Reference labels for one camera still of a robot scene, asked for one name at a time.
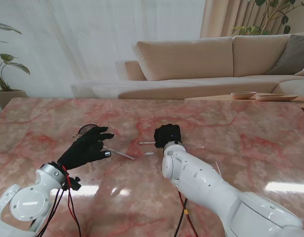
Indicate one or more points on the cream throw pillow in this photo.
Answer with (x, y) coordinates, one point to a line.
(303, 72)

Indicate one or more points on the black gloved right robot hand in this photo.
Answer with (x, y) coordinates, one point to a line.
(167, 135)

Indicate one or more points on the beige pleated curtain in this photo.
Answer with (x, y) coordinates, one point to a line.
(216, 19)

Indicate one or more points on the light wooden coffee table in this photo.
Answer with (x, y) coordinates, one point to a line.
(223, 97)

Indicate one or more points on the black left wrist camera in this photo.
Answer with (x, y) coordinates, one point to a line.
(74, 184)

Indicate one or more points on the beige plant pot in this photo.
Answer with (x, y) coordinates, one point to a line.
(11, 97)

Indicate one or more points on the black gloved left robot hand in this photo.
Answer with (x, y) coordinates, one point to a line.
(85, 150)

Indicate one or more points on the white slim makeup brush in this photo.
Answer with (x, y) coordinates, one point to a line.
(77, 135)
(146, 142)
(122, 154)

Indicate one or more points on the beige sectional sofa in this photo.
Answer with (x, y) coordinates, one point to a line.
(186, 59)

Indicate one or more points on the large-leaf green houseplant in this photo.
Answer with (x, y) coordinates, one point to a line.
(19, 67)

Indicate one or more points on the tall branching green plant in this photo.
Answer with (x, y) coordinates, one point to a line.
(285, 19)

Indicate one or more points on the shallow wooden tray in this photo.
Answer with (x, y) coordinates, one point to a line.
(275, 97)

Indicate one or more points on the light wooden bowl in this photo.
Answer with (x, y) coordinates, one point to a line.
(243, 95)

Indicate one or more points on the black mesh brush holder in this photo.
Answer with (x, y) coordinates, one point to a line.
(87, 128)

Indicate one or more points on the grey sofa cushion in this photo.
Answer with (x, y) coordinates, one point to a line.
(292, 54)

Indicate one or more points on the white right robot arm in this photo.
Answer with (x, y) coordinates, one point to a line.
(211, 187)

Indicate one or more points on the sheer white curtain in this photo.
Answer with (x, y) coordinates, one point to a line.
(92, 37)

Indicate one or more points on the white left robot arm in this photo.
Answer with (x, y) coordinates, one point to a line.
(25, 200)

